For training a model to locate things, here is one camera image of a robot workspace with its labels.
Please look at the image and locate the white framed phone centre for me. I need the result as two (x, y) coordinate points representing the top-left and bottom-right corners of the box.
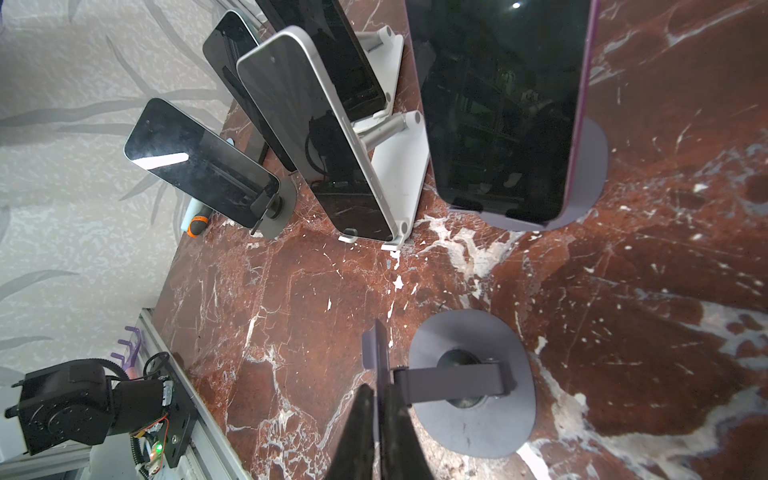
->
(236, 26), (393, 242)

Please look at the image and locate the dark grey round phone stand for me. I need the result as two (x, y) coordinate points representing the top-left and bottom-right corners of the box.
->
(362, 310), (536, 459)

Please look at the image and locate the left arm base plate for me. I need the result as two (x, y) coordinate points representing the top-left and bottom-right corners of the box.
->
(131, 352), (199, 479)

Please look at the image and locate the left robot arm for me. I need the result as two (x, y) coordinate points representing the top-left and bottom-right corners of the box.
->
(3, 359), (166, 455)

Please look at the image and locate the orange handled screwdriver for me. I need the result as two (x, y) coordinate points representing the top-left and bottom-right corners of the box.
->
(186, 215), (210, 238)

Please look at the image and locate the purple edged phone right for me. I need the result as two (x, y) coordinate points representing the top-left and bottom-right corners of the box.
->
(406, 0), (599, 225)

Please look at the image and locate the purple pink toy rake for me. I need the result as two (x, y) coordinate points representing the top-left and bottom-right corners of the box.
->
(110, 326), (144, 379)

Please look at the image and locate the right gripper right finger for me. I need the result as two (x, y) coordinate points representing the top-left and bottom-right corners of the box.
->
(379, 385), (434, 480)

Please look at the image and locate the grey angled phone stand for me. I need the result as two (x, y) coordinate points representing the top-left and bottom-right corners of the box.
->
(249, 177), (298, 240)

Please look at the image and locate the light blue toy shovel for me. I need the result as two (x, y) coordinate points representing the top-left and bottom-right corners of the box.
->
(180, 198), (212, 233)

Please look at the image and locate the white phone stand centre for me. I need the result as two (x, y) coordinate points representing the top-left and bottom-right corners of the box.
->
(337, 110), (430, 251)

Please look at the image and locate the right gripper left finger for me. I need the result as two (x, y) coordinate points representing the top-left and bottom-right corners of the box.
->
(325, 384), (374, 480)

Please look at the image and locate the black phone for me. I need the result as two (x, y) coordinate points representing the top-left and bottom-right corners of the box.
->
(124, 98), (280, 229)
(257, 0), (387, 121)
(202, 9), (298, 174)

